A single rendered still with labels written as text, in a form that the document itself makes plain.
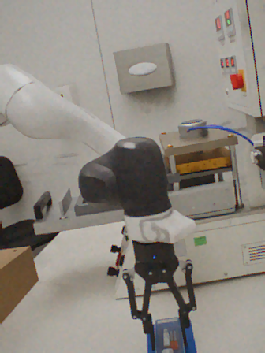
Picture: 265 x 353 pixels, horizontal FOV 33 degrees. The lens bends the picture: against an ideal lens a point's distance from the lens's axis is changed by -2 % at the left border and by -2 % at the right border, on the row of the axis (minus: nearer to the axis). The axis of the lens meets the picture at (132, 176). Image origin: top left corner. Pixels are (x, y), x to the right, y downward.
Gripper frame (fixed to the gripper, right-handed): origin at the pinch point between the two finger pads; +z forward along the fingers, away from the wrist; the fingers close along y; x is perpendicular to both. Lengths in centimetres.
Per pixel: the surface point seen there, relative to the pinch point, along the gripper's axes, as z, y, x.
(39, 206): -20.4, 29.2, -35.0
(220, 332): 4.7, -10.7, -4.3
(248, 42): -53, -28, -27
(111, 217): -15.7, 10.5, -31.5
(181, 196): -19.6, -7.5, -26.5
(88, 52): -69, 27, -203
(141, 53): -61, -5, -183
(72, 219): -16.7, 20.6, -31.4
